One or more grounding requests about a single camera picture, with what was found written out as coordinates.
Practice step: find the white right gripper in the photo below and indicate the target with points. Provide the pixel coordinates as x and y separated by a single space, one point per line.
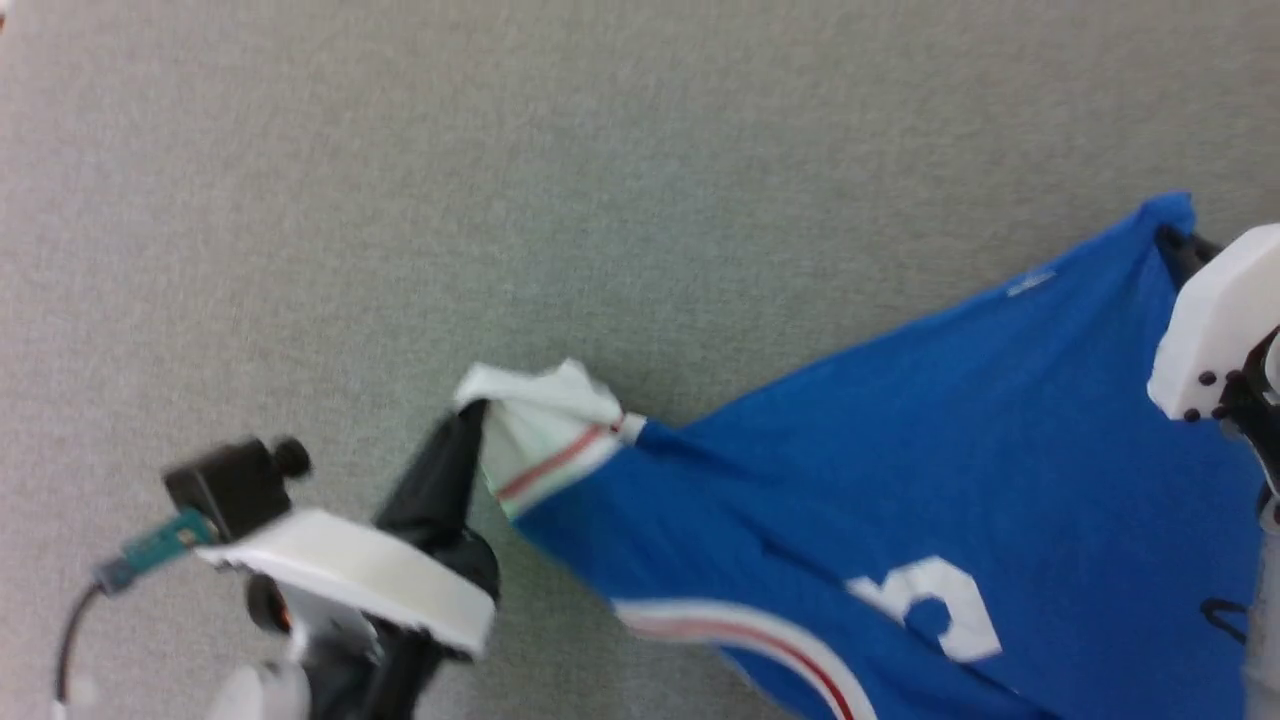
1220 320

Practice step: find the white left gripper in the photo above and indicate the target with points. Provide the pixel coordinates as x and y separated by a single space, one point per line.
370 575

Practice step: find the blue white red-striped jersey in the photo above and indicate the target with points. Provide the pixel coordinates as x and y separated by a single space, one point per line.
900 480

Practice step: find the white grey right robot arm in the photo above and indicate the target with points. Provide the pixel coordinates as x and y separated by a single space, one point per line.
1262 450

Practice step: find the grey fabric sofa seat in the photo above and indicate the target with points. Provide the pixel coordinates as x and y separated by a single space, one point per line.
400 200

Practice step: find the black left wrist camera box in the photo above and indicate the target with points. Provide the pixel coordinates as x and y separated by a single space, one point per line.
235 485

